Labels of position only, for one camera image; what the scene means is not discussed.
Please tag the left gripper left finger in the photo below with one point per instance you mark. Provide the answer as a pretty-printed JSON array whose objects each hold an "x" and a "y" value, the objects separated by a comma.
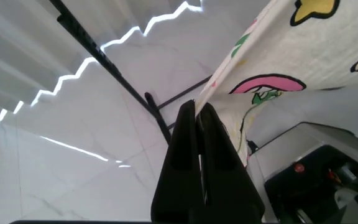
[{"x": 179, "y": 186}]

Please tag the black clothes rack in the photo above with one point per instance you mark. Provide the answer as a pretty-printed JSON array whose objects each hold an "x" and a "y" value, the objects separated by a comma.
[{"x": 104, "y": 60}]

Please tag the cream printed garment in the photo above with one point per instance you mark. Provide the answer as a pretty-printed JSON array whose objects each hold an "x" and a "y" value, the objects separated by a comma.
[{"x": 306, "y": 49}]

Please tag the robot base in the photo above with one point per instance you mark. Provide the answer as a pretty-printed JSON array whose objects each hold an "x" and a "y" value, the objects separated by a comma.
[{"x": 306, "y": 186}]

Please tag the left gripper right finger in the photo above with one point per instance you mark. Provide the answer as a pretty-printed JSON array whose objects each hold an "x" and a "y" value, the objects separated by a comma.
[{"x": 228, "y": 186}]

